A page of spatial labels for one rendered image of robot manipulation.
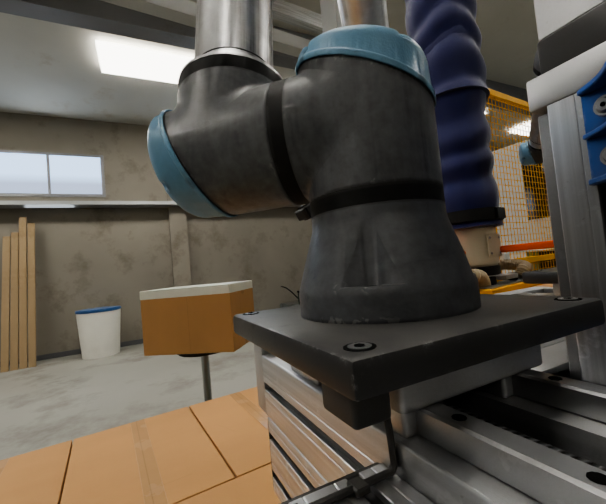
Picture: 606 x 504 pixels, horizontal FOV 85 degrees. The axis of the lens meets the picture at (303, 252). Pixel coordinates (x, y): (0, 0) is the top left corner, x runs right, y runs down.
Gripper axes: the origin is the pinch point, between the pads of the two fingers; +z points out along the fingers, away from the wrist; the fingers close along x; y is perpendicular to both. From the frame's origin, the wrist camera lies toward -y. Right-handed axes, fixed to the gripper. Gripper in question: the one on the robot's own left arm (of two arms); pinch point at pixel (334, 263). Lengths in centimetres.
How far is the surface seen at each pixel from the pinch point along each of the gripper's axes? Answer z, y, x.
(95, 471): 54, -49, 57
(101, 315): 48, -26, 525
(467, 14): -76, 57, -10
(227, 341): 40, 20, 129
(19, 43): -286, -96, 419
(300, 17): -203, 108, 146
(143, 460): 54, -37, 53
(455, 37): -69, 52, -7
